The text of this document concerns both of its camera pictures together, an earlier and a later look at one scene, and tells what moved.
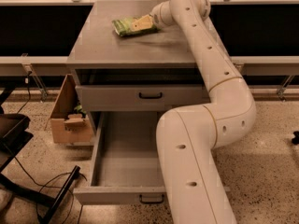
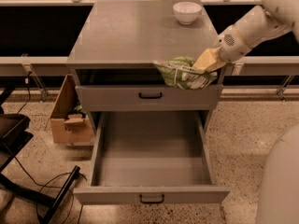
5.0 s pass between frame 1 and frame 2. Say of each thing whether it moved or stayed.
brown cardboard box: stayed
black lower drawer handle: stayed
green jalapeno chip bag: moved
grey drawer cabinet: stayed
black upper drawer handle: stayed
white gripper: moved
